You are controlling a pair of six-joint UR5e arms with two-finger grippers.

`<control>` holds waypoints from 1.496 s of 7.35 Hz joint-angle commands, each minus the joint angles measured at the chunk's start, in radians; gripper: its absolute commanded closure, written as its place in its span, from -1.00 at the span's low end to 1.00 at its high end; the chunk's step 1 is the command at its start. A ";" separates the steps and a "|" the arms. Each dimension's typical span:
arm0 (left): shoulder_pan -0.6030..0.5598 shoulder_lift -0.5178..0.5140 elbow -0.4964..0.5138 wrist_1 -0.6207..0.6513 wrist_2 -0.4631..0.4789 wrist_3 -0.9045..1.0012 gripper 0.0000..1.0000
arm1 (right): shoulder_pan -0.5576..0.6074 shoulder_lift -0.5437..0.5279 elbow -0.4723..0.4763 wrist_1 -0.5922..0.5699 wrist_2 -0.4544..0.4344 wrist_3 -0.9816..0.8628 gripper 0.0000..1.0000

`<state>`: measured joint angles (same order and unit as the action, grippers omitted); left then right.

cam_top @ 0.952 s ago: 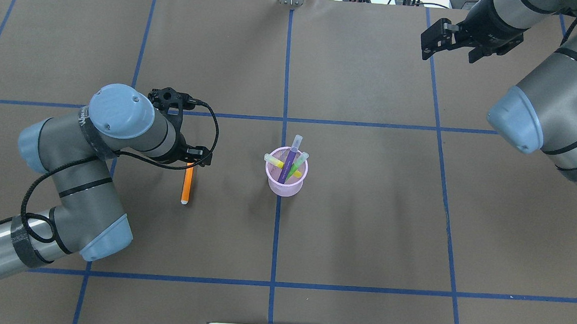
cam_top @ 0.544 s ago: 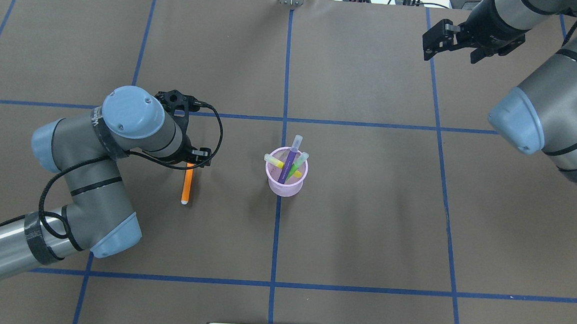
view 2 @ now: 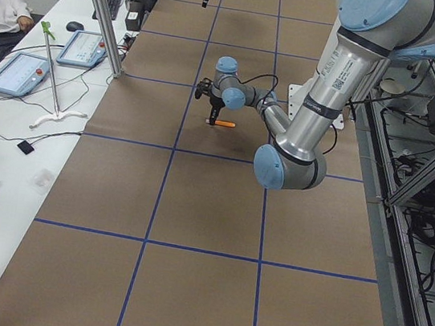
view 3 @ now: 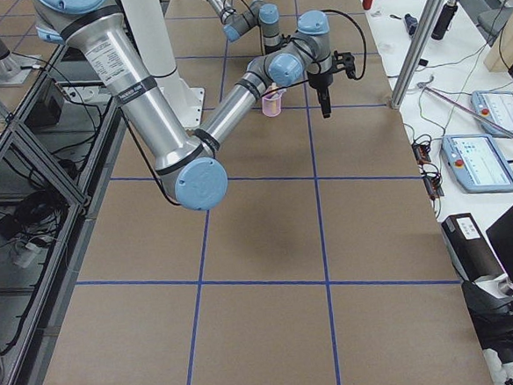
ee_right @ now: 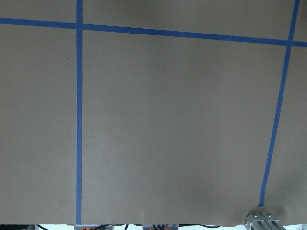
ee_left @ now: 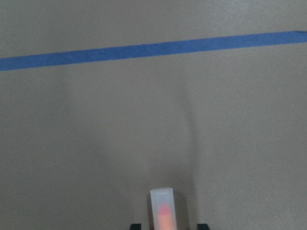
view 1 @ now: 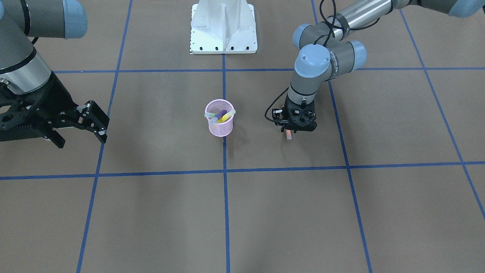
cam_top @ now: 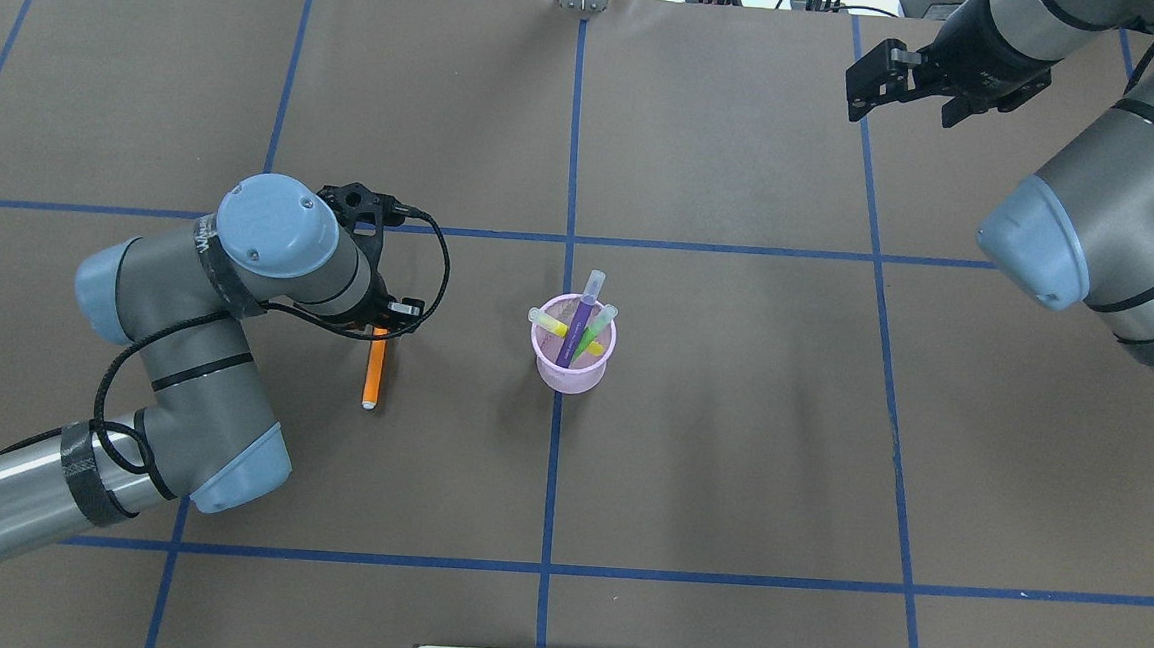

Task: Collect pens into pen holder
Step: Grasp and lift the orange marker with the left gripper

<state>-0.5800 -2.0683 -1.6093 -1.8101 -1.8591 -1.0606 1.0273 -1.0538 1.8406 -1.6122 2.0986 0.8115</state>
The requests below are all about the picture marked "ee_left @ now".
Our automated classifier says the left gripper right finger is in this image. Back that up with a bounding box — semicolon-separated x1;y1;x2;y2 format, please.
197;223;210;230

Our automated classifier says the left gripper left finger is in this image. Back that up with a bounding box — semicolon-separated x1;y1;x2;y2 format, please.
129;223;142;230

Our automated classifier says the orange highlighter pen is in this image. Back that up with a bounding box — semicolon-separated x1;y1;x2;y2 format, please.
150;187;177;230

